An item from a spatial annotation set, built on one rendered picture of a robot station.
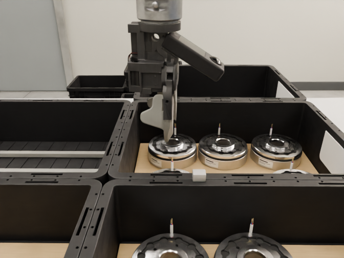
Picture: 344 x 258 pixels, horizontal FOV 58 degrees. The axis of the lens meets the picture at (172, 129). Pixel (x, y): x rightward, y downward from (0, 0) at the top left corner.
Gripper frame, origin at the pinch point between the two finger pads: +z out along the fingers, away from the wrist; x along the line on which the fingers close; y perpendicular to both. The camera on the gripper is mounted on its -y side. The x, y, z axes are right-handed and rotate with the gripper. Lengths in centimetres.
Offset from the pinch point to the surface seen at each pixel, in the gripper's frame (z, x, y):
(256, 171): 8.3, 0.3, -17.2
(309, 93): 91, -283, -120
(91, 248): -1.7, 31.5, 4.7
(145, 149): 8.3, -5.4, 6.6
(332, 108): 21, -68, -57
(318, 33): 29, -293, -120
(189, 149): 5.1, -1.1, -3.5
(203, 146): 5.4, -3.3, -6.4
